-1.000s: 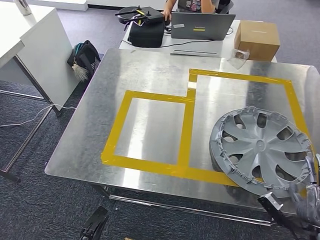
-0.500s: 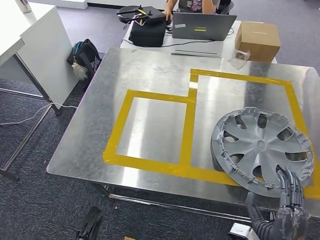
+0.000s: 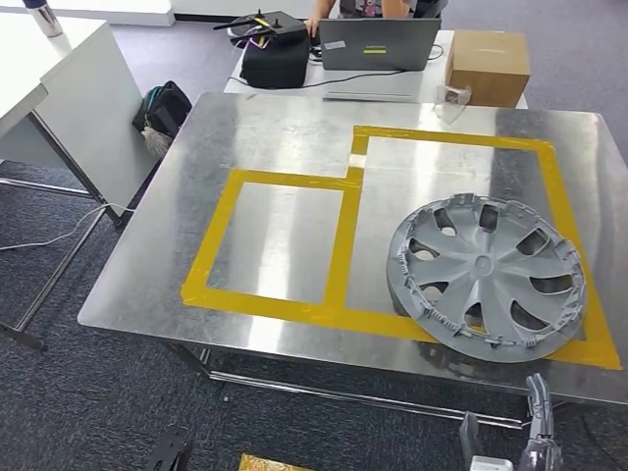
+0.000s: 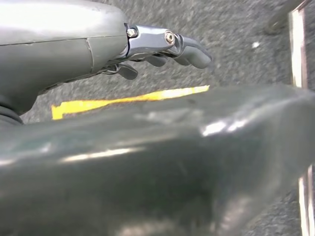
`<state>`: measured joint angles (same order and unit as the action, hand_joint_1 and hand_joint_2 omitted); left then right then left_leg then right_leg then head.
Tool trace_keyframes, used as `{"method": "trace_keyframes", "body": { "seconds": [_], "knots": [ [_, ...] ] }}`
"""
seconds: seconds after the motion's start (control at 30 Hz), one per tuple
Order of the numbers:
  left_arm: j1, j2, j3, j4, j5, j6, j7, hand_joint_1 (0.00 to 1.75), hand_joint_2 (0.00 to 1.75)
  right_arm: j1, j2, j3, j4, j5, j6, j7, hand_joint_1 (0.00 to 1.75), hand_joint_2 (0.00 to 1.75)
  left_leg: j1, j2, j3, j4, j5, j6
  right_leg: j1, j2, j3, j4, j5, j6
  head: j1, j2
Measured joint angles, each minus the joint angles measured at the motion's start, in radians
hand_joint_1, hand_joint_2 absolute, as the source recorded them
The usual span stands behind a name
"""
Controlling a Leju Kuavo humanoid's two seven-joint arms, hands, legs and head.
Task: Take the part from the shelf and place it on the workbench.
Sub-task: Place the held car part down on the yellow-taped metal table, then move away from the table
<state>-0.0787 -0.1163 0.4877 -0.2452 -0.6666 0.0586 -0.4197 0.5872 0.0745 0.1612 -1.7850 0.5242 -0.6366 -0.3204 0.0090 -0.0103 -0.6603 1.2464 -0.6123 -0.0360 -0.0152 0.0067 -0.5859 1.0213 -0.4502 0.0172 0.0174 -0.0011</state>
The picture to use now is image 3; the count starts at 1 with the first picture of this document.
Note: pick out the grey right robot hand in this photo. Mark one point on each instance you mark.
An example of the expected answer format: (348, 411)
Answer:
(542, 416)

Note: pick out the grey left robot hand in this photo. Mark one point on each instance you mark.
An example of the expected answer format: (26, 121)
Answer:
(169, 452)

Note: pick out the grey plastic wheel cover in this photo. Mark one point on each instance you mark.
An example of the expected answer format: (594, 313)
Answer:
(483, 263)

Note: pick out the steel workbench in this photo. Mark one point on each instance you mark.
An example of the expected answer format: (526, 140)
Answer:
(171, 227)

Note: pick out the clear plastic wrapper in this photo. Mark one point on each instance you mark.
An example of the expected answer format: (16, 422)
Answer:
(454, 97)

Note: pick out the black bag with tassel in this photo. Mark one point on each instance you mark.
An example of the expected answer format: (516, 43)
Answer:
(169, 107)

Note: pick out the brown cardboard box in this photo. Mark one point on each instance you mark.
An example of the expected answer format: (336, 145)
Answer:
(491, 68)

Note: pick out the white desk with steel legs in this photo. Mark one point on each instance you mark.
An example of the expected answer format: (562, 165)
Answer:
(88, 110)

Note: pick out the black carry case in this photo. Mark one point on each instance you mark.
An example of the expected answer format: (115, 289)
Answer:
(275, 62)

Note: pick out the grey laptop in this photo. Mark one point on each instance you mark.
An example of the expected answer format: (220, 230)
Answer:
(377, 49)

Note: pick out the white table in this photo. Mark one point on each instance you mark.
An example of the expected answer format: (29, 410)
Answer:
(334, 81)

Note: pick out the black device with antennas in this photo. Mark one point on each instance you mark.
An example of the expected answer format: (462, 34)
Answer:
(279, 26)

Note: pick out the shiny metal cup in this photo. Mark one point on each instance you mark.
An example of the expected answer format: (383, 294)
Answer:
(47, 18)

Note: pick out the person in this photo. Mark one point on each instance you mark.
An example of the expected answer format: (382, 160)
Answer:
(363, 6)

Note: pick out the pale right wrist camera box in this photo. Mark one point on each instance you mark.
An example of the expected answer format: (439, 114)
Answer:
(491, 464)

